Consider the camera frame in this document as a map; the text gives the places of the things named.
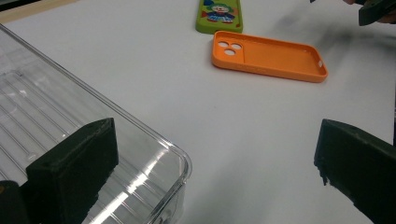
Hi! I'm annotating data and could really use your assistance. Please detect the clear plastic storage box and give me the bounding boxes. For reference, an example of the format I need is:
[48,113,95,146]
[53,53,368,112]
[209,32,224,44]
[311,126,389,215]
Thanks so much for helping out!
[0,24,192,224]

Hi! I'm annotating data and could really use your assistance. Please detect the wooden table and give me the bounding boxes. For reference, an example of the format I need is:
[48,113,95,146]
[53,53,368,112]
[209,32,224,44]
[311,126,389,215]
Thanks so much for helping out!
[0,0,78,24]

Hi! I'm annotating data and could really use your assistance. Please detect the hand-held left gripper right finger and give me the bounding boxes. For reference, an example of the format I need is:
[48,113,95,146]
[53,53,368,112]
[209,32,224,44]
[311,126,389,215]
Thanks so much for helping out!
[313,119,396,224]

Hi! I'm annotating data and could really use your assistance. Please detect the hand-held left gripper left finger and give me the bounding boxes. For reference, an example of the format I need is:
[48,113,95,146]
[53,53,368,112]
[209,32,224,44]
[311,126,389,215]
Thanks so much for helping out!
[26,117,120,224]

